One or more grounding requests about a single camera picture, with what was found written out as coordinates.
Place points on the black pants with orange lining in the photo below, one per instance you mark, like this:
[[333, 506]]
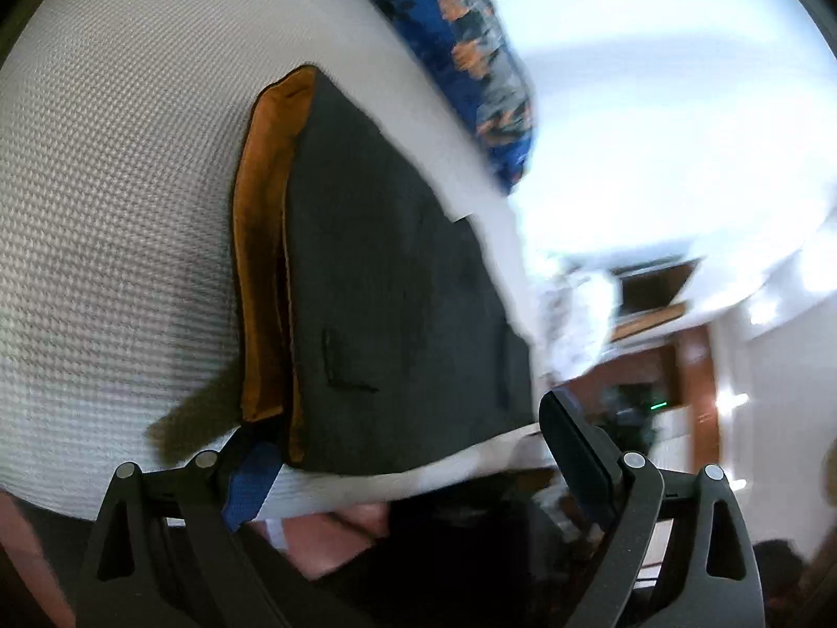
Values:
[[392, 307]]

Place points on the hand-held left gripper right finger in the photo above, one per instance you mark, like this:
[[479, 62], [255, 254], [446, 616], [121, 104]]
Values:
[[575, 451]]

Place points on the white dotted quilt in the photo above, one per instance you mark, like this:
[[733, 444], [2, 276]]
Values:
[[575, 320]]

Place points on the brown wooden cabinet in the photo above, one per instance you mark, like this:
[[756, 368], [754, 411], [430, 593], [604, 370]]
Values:
[[693, 353]]

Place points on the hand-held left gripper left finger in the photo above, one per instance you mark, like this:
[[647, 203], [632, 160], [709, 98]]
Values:
[[252, 479]]

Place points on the blue dog-print blanket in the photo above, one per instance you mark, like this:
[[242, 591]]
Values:
[[458, 33]]

